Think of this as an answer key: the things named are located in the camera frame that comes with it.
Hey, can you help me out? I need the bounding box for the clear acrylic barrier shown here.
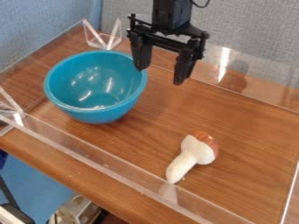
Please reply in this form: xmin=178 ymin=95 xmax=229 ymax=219
xmin=0 ymin=111 xmax=254 ymax=224
xmin=115 ymin=38 xmax=299 ymax=113

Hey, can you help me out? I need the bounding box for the clear acrylic front barrier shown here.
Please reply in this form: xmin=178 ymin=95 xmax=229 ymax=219
xmin=0 ymin=111 xmax=254 ymax=224

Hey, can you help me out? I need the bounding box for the clear acrylic back barrier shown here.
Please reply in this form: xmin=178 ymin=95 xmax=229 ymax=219
xmin=115 ymin=38 xmax=299 ymax=113

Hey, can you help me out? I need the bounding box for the black chair leg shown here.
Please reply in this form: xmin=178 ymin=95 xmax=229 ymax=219
xmin=0 ymin=176 xmax=34 ymax=224

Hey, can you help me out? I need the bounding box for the clear acrylic corner bracket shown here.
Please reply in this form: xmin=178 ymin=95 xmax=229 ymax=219
xmin=82 ymin=19 xmax=121 ymax=50

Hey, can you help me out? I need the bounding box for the clear acrylic left bracket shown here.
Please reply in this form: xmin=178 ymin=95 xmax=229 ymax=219
xmin=0 ymin=87 xmax=23 ymax=137

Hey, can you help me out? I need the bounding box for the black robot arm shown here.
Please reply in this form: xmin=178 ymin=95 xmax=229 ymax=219
xmin=126 ymin=0 xmax=210 ymax=85

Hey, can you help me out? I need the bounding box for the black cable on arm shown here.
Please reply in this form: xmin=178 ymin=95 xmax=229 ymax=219
xmin=189 ymin=0 xmax=210 ymax=9

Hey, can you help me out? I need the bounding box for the blue bowl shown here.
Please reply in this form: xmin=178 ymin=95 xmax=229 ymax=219
xmin=42 ymin=50 xmax=148 ymax=124

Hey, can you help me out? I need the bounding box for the white brown toy mushroom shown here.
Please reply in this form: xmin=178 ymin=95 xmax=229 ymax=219
xmin=165 ymin=131 xmax=218 ymax=184

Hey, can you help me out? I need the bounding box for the white device under table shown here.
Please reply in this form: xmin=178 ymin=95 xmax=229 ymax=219
xmin=46 ymin=194 xmax=102 ymax=224

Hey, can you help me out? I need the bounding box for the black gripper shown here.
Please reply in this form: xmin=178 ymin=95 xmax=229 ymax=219
xmin=126 ymin=11 xmax=210 ymax=85

